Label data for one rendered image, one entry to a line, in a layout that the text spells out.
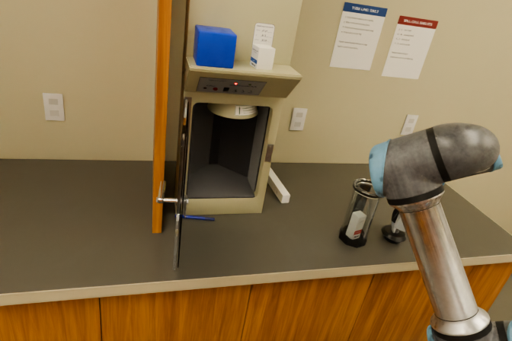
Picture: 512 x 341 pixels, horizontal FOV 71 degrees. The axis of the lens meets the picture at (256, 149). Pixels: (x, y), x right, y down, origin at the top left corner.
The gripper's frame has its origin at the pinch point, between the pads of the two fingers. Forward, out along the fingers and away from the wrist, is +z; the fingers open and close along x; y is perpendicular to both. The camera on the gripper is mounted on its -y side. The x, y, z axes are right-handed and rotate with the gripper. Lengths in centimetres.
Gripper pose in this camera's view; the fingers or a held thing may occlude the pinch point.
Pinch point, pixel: (396, 227)
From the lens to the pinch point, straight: 146.0
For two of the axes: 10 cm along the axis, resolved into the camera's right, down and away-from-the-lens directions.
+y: 4.8, 4.5, -7.5
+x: 8.6, -1.0, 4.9
